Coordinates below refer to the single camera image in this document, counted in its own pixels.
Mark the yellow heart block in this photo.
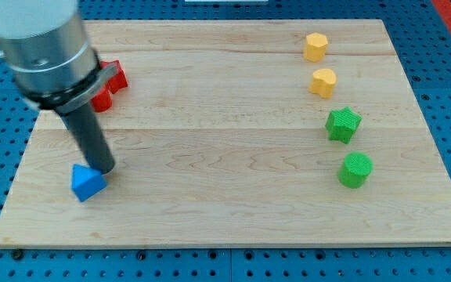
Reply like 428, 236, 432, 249
308, 68, 337, 99

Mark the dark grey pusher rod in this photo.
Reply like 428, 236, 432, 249
60, 102, 115, 175

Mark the red cylinder block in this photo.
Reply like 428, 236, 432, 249
90, 85, 113, 113

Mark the green star block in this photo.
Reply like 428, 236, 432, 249
325, 107, 362, 144

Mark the light wooden board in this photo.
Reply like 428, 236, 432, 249
0, 20, 451, 249

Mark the green cylinder block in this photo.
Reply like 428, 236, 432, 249
337, 152, 373, 189

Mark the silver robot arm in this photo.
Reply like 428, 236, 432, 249
0, 0, 118, 115

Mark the yellow hexagon block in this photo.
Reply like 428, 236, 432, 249
303, 33, 328, 62

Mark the blue triangle block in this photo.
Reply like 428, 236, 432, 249
70, 164, 107, 202

